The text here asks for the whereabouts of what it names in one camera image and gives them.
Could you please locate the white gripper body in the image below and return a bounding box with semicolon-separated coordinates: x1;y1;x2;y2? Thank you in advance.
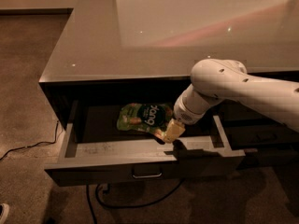
174;91;207;125

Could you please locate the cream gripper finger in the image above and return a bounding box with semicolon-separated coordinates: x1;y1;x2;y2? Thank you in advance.
164;119;185;143

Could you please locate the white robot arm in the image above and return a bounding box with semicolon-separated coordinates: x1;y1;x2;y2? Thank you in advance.
163;59;299;143

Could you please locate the grey glass-top drawer cabinet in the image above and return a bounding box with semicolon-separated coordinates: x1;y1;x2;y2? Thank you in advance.
38;0;299;173

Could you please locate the green snack bag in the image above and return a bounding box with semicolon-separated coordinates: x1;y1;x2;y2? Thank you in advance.
117;103;173;140

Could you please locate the white shoe tip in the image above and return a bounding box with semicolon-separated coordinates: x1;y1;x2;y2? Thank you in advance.
0;203;10;224

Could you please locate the thick black floor cable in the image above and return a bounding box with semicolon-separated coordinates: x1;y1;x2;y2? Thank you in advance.
85;178;185;224

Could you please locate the thin black floor cable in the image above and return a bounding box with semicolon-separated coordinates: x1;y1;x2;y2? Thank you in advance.
0;119;60;161

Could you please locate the dark wall baseboard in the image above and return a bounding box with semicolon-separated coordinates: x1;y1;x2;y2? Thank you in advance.
0;7;73;16

